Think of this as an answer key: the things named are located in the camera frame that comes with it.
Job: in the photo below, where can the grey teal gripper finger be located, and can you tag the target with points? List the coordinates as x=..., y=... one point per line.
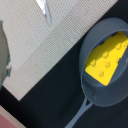
x=5, y=69

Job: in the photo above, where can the yellow toy cheese wedge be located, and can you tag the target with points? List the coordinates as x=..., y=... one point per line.
x=103, y=60

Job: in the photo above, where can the small grey pot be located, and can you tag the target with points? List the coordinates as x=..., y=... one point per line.
x=95, y=92

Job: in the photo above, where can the woven beige placemat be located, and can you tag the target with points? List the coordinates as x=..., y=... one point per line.
x=36, y=45

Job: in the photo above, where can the pink toy stove board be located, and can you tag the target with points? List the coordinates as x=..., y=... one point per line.
x=8, y=121

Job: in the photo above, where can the toy knife wooden handle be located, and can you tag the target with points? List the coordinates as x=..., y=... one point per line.
x=45, y=9

